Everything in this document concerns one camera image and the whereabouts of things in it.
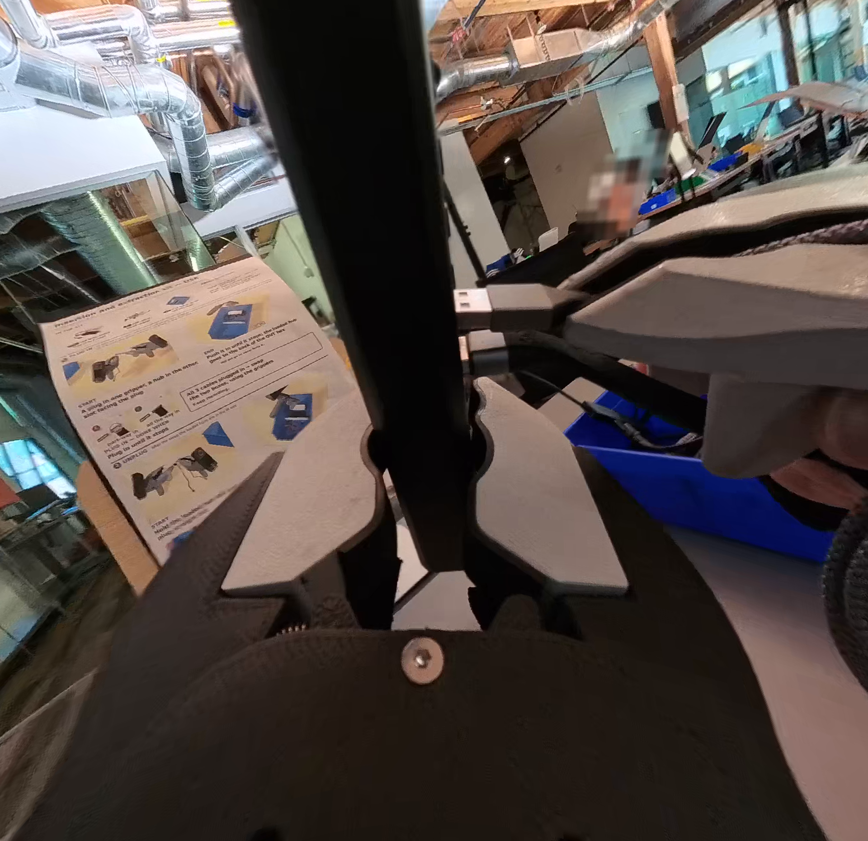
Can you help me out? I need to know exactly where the thin black cable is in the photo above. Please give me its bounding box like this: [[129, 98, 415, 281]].
[[515, 369, 706, 457]]

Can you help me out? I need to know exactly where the silver ventilation duct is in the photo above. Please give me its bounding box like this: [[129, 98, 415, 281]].
[[434, 0, 713, 103], [0, 0, 282, 213]]

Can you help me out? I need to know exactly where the black usb hub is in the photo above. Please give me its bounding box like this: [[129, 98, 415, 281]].
[[217, 0, 472, 574]]

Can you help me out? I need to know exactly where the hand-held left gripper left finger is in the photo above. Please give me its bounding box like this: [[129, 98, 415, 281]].
[[222, 393, 401, 630]]

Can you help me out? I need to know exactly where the blue plastic bin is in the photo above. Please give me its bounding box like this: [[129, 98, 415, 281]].
[[564, 388, 836, 564]]

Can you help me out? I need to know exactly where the person's right hand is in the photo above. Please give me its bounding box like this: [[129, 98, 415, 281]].
[[769, 388, 868, 510]]

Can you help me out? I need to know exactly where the black usb plug cable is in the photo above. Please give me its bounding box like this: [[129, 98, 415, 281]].
[[453, 283, 590, 335]]

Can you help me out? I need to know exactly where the cardboard backing board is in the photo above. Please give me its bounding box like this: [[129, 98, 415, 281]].
[[73, 458, 167, 596]]

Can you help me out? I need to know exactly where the printed instruction sheet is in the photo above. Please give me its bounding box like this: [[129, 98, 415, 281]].
[[39, 254, 360, 565]]

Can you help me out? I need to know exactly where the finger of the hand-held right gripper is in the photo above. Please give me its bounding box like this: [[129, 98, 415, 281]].
[[556, 166, 868, 293], [561, 243, 868, 479]]

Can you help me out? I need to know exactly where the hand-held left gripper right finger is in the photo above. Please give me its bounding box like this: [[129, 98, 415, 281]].
[[467, 376, 629, 630]]

